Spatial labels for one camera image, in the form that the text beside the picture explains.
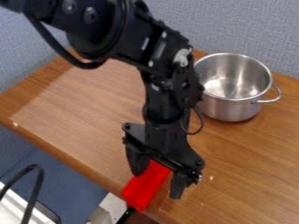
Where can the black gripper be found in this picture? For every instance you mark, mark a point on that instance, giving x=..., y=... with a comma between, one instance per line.
x=165, y=145

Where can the red rectangular block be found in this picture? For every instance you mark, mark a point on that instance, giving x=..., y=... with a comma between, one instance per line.
x=143, y=187

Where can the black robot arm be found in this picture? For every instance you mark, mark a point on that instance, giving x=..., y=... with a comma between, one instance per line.
x=90, y=31

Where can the stainless steel pot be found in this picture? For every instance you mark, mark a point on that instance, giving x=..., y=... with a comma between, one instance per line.
x=238, y=86

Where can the white equipment under table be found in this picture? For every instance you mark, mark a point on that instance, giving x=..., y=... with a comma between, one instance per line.
x=13, y=208

